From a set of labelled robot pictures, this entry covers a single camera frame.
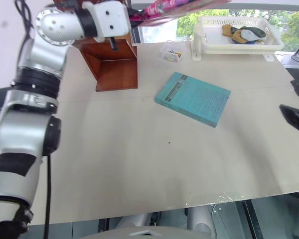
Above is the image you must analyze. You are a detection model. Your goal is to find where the small clear plastic box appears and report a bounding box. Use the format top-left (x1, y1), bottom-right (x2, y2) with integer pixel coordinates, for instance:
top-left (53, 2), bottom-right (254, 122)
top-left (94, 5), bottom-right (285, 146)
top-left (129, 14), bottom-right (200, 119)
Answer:
top-left (159, 44), bottom-right (183, 63)

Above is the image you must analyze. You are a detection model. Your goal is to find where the wooden bookshelf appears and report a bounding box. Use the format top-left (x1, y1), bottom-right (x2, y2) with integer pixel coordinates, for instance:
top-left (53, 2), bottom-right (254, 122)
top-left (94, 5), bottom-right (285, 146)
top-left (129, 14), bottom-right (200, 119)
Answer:
top-left (51, 0), bottom-right (140, 93)

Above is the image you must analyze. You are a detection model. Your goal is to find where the yellow glove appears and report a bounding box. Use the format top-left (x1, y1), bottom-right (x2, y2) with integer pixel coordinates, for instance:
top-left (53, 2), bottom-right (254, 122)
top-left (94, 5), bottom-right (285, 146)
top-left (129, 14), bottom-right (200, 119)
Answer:
top-left (222, 24), bottom-right (242, 38)

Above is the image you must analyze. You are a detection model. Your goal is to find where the grey robot body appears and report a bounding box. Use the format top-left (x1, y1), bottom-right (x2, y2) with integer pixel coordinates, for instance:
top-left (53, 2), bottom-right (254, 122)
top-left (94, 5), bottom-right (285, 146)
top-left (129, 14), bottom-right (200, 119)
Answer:
top-left (79, 206), bottom-right (218, 239)

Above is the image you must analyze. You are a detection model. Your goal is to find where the white plastic basket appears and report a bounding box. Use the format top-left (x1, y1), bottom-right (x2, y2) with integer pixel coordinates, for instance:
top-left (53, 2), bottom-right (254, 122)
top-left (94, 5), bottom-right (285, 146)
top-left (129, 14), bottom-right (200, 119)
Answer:
top-left (190, 15), bottom-right (286, 62)

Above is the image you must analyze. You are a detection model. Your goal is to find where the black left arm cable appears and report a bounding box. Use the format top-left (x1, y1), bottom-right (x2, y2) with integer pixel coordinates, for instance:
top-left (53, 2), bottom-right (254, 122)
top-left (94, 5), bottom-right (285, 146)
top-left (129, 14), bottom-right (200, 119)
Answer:
top-left (14, 0), bottom-right (53, 239)

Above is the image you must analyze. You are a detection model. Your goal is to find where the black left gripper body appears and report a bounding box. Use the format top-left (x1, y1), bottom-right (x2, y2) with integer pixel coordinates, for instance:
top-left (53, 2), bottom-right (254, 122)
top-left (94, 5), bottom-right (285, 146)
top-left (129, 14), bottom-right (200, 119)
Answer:
top-left (128, 6), bottom-right (147, 28)

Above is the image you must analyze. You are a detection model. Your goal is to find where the blue cloth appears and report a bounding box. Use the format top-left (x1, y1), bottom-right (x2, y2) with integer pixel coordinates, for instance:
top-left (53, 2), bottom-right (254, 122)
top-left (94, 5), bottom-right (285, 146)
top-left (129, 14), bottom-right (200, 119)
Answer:
top-left (232, 37), bottom-right (257, 46)

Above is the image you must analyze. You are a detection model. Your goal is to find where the teal book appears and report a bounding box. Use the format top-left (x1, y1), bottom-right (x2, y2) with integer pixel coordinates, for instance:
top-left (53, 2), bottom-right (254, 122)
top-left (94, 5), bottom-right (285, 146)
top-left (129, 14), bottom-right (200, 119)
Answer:
top-left (154, 72), bottom-right (232, 129)

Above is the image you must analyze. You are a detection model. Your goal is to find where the pink book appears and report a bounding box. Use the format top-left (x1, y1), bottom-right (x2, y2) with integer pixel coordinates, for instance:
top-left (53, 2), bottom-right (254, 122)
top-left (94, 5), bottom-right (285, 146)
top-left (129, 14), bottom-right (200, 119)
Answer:
top-left (137, 0), bottom-right (233, 27)

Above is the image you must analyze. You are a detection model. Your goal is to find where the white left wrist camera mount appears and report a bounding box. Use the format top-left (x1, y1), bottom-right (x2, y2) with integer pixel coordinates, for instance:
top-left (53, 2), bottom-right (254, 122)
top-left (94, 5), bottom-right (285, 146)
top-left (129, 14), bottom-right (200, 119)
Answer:
top-left (81, 1), bottom-right (132, 42)

